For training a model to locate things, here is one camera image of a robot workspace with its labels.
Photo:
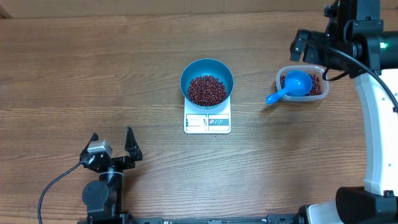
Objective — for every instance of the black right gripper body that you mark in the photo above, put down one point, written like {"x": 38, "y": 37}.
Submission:
{"x": 316, "y": 55}

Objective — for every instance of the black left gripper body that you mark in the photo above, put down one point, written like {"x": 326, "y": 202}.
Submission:
{"x": 120, "y": 164}

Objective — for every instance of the blue plastic measuring scoop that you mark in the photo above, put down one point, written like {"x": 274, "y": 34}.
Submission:
{"x": 296, "y": 82}

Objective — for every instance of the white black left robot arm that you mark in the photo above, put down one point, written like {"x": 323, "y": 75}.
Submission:
{"x": 104, "y": 197}

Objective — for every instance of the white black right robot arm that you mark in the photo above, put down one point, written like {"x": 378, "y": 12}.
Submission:
{"x": 356, "y": 44}

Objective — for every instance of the white digital kitchen scale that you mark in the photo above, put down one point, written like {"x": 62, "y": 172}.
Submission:
{"x": 207, "y": 120}

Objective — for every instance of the red beans in bowl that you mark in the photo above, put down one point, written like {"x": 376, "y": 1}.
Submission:
{"x": 206, "y": 90}

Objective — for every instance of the teal blue bowl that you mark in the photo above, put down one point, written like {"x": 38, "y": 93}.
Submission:
{"x": 207, "y": 66}

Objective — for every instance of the clear plastic container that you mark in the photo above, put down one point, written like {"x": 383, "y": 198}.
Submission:
{"x": 318, "y": 71}

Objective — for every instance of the red adzuki beans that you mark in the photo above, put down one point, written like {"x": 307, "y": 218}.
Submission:
{"x": 316, "y": 85}

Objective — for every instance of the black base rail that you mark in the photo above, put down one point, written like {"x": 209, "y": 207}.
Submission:
{"x": 214, "y": 219}

